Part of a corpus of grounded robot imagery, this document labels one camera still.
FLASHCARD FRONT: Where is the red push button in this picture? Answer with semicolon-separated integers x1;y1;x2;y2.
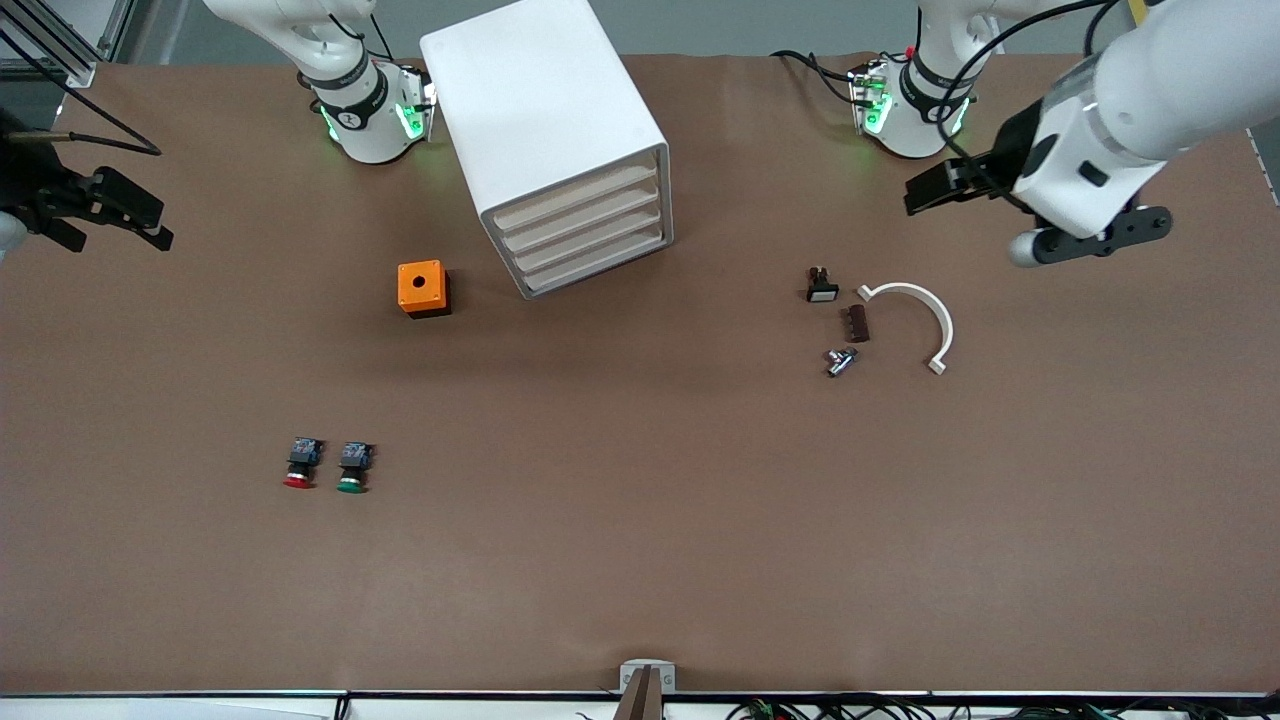
282;437;325;490

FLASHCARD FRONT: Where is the green push button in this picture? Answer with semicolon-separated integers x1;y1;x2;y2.
336;441;375;494

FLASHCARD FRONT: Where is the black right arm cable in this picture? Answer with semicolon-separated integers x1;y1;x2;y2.
0;28;163;157

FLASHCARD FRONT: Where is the aluminium frame profile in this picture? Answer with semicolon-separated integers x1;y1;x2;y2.
0;0;136;89

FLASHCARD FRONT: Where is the white curved plastic bracket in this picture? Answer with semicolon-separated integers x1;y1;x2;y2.
857;282;955;376

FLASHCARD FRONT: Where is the black base cable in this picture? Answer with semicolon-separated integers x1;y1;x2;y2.
770;48;863;106

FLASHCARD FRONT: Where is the orange button enclosure box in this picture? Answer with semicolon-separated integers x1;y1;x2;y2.
397;260;452;320

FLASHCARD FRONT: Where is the black cable bundle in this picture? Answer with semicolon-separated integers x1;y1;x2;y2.
730;695;1280;720

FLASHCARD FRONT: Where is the grey mount bracket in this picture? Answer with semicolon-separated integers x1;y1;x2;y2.
620;660;677;693

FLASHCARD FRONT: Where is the brown camera pole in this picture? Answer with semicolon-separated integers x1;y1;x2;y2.
612;668;663;720

